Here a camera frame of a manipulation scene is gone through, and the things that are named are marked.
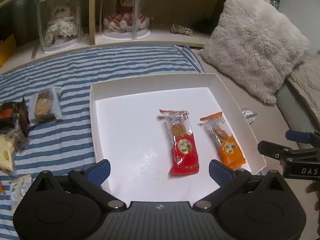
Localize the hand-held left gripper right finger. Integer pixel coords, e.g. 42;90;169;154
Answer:
192;159;292;210

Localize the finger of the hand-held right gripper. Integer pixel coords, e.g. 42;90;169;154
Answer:
257;140;320;160
285;130;320;144

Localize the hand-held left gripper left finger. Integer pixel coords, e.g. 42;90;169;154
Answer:
24;159;127;212

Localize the red snack packet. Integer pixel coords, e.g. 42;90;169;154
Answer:
159;109;200;174

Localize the white cardboard box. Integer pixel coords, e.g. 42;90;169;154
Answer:
89;73;267;202

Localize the small white snack packet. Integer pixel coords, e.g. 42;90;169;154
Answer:
9;174;33;214

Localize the yellow snack packet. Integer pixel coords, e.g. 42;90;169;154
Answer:
0;134;19;174

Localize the dark brown snack packet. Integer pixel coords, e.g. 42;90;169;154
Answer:
0;97;31;137

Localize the person's right hand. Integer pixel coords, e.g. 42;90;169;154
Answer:
305;179;320;195

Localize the grey cushion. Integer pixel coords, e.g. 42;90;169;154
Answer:
275;81;320;153

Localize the crumpled silver wrapper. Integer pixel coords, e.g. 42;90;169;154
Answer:
240;107;257;124

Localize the beige textured blanket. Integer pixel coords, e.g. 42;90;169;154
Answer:
286;55;320;130

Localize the clear cookie packet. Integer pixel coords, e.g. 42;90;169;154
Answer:
27;86;64;124

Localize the fluffy cream pillow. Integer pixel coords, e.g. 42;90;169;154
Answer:
199;0;310;105

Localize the blue white striped blanket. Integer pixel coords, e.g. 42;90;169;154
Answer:
0;45;202;240

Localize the clear case of red doll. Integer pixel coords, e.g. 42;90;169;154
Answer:
99;0;152;40

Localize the wooden shelf unit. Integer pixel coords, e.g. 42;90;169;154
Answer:
0;0;234;74

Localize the small furry ornament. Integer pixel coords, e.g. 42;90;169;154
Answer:
170;24;193;37

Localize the doll in white dress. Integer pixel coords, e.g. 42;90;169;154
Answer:
44;5;77;44

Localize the yellow box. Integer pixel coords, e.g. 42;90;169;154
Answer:
0;34;18;67

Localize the clear case of white doll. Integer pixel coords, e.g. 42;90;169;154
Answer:
36;0;85;54

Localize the doll in red dress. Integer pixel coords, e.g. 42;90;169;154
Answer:
104;0;150;32

